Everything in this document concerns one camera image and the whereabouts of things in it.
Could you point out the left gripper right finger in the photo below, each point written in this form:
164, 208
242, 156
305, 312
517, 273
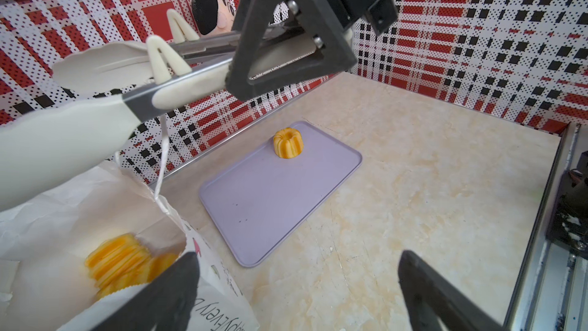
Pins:
434, 303

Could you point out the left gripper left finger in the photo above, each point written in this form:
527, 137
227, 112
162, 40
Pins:
165, 304

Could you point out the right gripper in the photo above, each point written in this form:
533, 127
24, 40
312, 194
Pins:
283, 42

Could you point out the long ridged bread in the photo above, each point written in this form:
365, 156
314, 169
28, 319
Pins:
123, 262

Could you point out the white paper bag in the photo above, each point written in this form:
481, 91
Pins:
45, 284

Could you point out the round bundt bread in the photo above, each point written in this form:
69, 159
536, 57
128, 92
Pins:
288, 143

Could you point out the metal tongs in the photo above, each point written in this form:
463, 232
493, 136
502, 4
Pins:
45, 149

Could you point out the hanging doll toy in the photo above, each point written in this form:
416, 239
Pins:
213, 17

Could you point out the lavender tray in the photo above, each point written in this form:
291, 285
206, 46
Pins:
260, 200

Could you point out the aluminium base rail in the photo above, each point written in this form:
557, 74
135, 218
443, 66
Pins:
551, 289

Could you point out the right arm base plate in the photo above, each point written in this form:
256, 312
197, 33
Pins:
568, 227

